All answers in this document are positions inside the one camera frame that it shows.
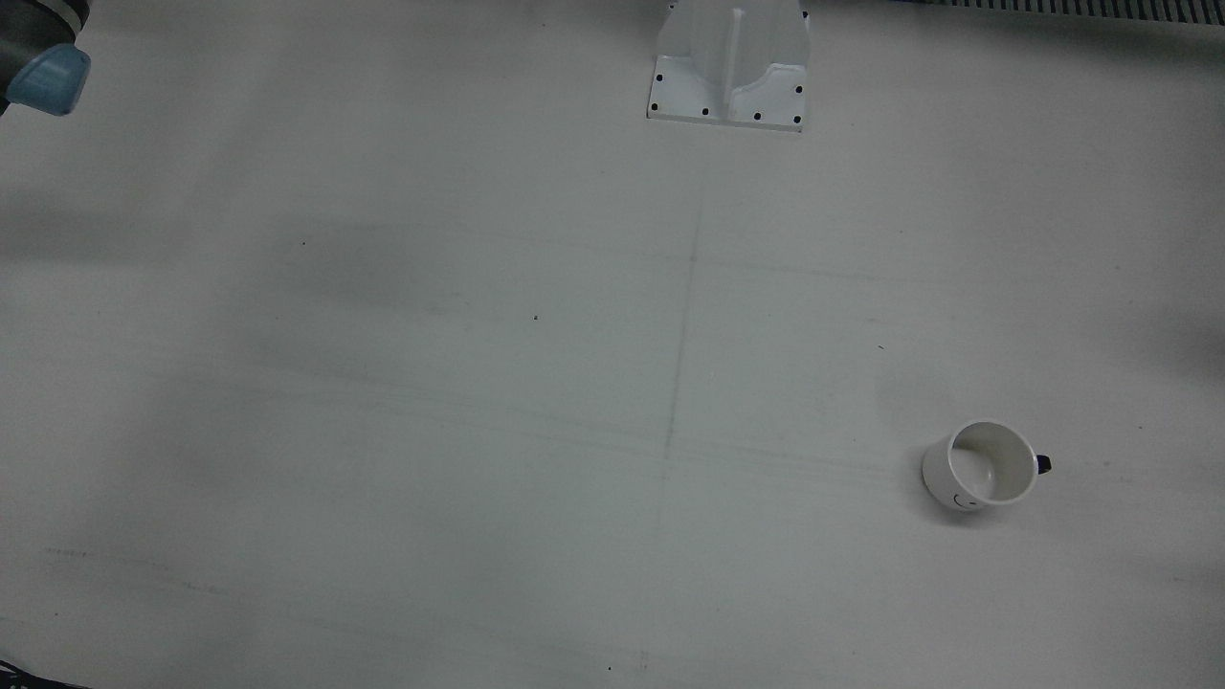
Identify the white metal mounting bracket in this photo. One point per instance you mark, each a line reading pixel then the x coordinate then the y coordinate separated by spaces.
pixel 727 67

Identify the ribbed dark strip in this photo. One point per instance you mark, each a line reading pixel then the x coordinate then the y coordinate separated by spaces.
pixel 1081 6

